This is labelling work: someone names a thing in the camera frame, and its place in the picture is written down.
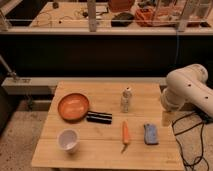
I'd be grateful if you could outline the clear plastic bottle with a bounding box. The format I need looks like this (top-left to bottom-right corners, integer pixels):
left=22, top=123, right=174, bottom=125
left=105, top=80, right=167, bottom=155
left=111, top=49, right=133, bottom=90
left=121, top=87, right=132, bottom=113

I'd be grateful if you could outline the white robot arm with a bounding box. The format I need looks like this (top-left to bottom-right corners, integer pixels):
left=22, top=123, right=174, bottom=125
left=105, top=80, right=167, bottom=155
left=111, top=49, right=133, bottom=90
left=160, top=64, right=213, bottom=118

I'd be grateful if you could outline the orange frying pan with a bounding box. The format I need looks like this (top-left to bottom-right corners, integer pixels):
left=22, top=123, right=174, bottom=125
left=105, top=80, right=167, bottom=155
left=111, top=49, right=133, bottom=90
left=57, top=93, right=112, bottom=124

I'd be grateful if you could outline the orange carrot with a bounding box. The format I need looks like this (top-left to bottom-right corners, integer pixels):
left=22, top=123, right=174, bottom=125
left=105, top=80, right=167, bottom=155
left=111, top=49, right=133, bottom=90
left=121, top=121, right=130, bottom=153

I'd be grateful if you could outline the blue sponge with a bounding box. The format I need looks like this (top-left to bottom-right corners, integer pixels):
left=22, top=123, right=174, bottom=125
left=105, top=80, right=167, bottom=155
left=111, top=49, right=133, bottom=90
left=144, top=123, right=158, bottom=145

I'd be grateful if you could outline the white cup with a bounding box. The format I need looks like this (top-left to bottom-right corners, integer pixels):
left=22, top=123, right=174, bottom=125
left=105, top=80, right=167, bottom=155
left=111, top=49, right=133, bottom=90
left=57, top=129, right=79, bottom=154

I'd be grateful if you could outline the black object on bench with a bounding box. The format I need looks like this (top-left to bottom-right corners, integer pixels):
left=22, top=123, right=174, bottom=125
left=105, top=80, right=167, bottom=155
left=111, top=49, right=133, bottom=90
left=111, top=12, right=134, bottom=27

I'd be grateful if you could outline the orange box on bench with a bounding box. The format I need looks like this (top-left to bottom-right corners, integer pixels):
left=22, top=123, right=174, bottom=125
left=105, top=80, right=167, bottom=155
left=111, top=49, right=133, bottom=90
left=135, top=9, right=174, bottom=27

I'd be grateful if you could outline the wooden post on bench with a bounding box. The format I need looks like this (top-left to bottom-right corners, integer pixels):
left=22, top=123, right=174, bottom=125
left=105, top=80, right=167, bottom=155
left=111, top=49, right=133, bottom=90
left=87, top=0, right=97, bottom=32

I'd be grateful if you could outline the metal clamp bracket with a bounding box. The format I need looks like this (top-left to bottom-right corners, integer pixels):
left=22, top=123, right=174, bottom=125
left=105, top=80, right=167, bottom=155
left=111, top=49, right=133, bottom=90
left=0, top=54, right=32, bottom=84

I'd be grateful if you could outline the black cable on floor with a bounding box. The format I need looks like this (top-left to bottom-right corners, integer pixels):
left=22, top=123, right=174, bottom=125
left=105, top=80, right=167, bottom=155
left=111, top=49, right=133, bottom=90
left=171, top=110, right=211, bottom=171

